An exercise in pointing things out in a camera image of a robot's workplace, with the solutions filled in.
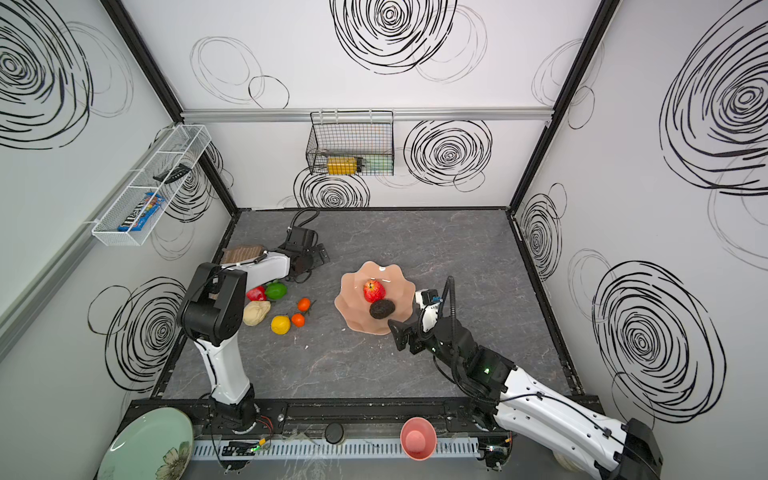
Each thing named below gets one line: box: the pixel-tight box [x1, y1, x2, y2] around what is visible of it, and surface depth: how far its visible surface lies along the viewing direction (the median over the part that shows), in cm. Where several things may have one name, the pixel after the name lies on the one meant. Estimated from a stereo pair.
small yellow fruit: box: [271, 315, 291, 335], surface depth 88 cm
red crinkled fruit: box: [363, 279, 386, 304], surface depth 93 cm
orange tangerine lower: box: [291, 313, 305, 328], surface depth 89 cm
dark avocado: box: [369, 299, 395, 319], surface depth 90 cm
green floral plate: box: [97, 407, 194, 480], surface depth 70 cm
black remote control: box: [152, 163, 192, 184], surface depth 82 cm
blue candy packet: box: [117, 192, 165, 232], surface depth 72 cm
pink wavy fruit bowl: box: [334, 261, 416, 336], surface depth 96 cm
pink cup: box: [400, 416, 437, 461], surface depth 71 cm
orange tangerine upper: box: [297, 297, 311, 312], surface depth 93 cm
